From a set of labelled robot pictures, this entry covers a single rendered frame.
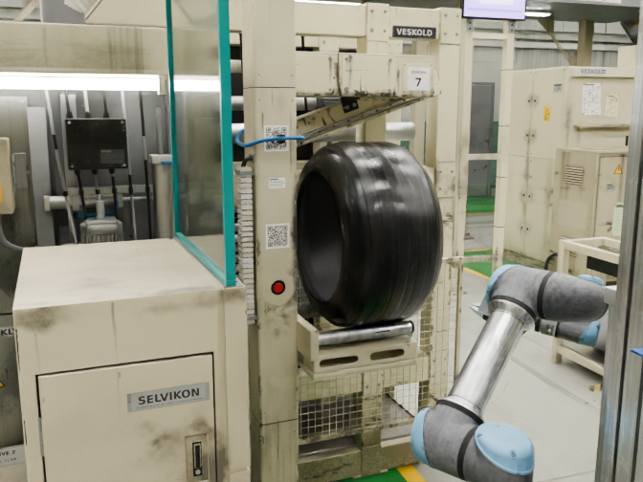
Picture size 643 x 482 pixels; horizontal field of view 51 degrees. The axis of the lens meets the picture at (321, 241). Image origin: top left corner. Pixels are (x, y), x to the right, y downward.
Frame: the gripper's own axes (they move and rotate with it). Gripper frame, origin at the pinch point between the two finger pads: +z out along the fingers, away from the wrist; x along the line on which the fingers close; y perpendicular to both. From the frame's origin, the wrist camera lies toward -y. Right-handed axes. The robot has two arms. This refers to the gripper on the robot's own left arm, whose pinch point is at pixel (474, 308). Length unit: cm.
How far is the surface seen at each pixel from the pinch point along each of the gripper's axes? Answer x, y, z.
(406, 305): 8.7, 1.1, 18.6
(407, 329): 4.4, -11.8, 19.7
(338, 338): 22.0, -7.5, 35.3
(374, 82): -44, 50, 53
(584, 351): -187, -157, -23
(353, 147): -8, 42, 44
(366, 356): 19.0, -14.2, 27.1
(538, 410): -116, -148, -11
